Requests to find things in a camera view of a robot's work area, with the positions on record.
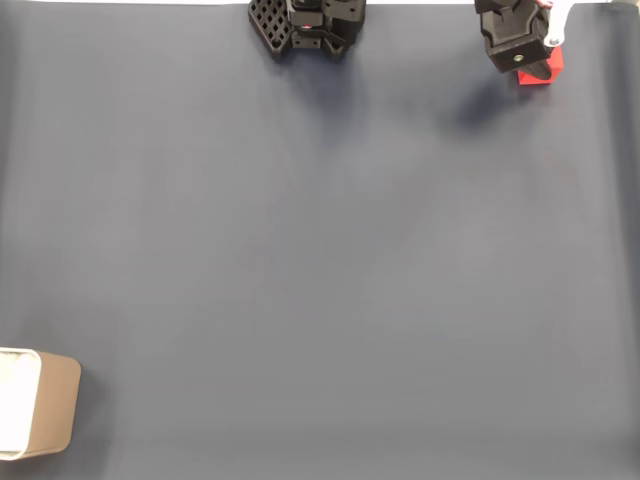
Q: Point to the red cube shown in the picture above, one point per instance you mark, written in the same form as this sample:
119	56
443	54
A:
556	62

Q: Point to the beige box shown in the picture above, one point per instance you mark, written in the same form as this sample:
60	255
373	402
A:
55	405

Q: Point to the dark blue-grey mat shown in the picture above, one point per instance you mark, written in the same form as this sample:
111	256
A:
350	300

